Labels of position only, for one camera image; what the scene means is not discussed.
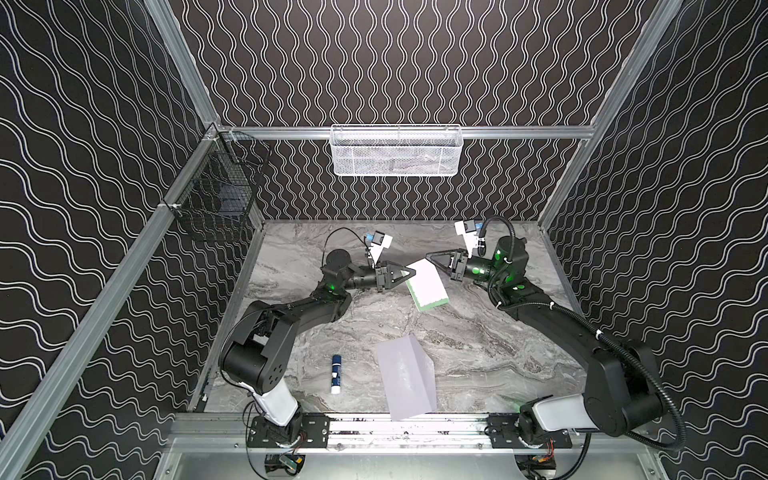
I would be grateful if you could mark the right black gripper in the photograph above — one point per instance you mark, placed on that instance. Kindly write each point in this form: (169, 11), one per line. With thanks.
(455, 264)

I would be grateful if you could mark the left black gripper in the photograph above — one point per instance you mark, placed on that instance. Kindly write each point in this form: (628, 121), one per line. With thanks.
(382, 278)

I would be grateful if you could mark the white letter with green border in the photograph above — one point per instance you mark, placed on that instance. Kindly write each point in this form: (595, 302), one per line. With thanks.
(426, 286)

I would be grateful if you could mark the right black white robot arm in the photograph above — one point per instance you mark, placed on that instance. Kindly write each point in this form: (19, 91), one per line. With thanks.
(622, 389)

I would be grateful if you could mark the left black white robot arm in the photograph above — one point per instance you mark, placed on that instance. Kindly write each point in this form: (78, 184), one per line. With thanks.
(256, 352)

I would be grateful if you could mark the lavender envelope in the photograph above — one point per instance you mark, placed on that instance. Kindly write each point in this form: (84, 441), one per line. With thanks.
(408, 376)

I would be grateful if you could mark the blue white glue stick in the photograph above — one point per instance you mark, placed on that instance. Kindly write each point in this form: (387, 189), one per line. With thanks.
(336, 364)

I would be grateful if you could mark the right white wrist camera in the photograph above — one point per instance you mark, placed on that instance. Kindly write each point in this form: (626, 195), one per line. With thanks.
(469, 231)

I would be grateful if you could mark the white wire mesh basket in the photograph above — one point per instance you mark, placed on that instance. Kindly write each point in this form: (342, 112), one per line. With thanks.
(386, 150)

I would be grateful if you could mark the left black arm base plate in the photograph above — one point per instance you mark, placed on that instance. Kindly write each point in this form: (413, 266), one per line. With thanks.
(303, 431)

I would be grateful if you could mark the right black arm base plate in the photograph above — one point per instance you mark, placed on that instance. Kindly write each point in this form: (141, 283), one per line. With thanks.
(515, 431)

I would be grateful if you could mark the black wire basket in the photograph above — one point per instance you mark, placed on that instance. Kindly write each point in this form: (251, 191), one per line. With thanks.
(214, 207)

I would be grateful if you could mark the aluminium front rail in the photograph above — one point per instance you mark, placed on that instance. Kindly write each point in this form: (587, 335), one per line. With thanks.
(358, 433)

